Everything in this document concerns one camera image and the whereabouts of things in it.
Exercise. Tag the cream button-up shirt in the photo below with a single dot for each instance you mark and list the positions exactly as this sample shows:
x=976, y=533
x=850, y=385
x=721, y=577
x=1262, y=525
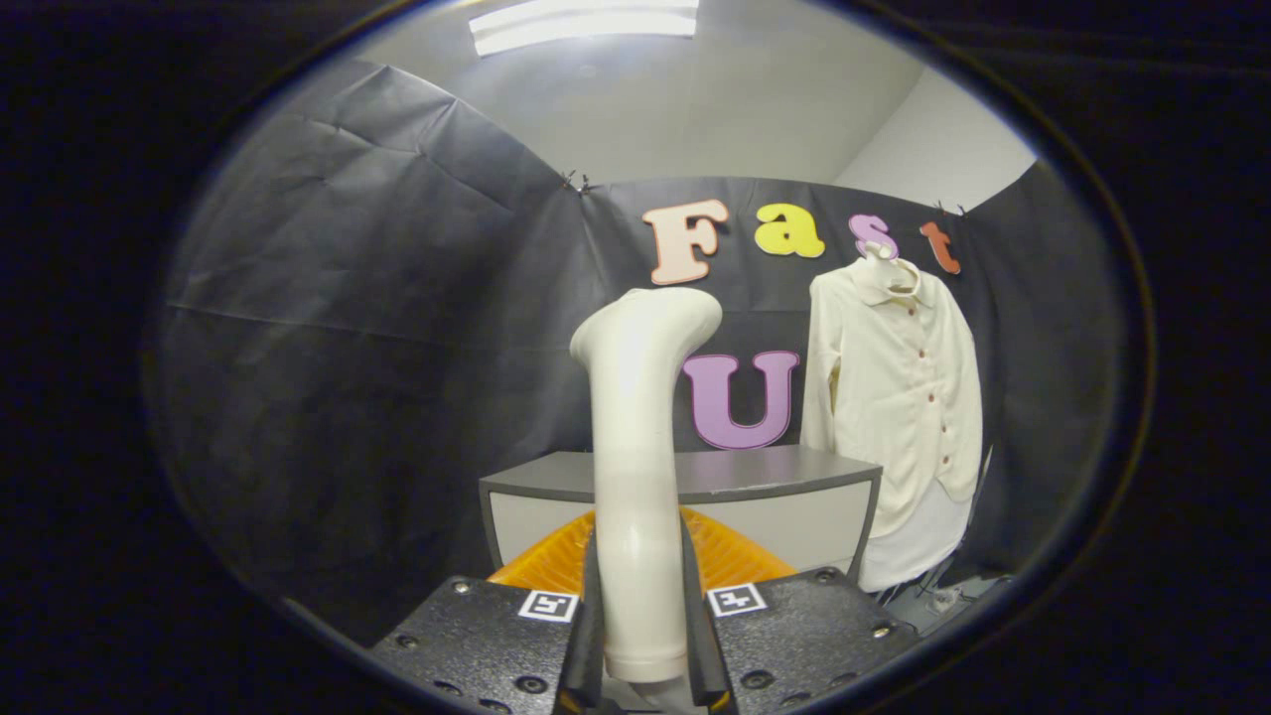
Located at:
x=894, y=397

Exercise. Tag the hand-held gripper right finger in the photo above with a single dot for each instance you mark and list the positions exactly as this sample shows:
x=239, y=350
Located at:
x=794, y=636

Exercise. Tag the white clothes hanger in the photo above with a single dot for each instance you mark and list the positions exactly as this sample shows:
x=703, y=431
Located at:
x=879, y=263

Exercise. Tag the ceiling light panel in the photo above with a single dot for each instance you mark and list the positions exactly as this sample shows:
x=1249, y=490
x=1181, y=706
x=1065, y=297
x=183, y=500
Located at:
x=586, y=22

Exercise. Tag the white hanging cloth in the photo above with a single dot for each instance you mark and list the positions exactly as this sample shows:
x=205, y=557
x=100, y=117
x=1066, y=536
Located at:
x=914, y=551

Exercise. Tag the black backdrop cloth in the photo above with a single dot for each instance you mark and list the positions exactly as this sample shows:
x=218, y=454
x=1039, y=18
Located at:
x=348, y=298

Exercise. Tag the pair of black clips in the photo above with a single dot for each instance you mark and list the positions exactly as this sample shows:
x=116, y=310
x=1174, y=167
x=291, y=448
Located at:
x=578, y=183
x=950, y=210

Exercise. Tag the grey cabinet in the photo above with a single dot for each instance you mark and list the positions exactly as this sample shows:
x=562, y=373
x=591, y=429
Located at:
x=775, y=472

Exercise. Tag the small white plastic object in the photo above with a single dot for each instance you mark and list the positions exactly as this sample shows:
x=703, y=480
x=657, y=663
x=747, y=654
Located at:
x=945, y=599

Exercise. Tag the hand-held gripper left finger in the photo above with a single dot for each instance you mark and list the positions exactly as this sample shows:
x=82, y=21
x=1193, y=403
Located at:
x=477, y=641

